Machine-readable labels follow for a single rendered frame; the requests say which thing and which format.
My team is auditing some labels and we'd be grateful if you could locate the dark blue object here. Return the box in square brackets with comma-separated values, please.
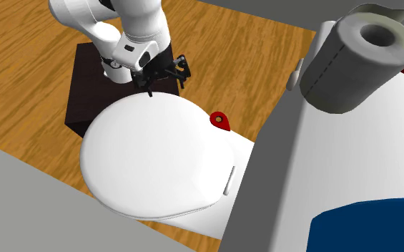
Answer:
[305, 198, 404, 252]

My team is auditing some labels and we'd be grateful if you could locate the dark robot stand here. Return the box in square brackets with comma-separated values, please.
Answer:
[64, 42, 181, 138]

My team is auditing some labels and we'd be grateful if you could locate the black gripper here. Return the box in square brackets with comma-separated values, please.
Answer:
[131, 43, 192, 98]

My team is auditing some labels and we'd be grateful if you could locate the red teardrop-shaped tag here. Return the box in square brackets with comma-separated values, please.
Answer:
[210, 111, 232, 132]

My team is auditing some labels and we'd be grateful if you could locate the white toilet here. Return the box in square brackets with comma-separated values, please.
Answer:
[79, 20, 404, 252]

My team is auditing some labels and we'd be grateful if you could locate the grey toilet paper roll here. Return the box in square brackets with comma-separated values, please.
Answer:
[298, 3, 404, 115]

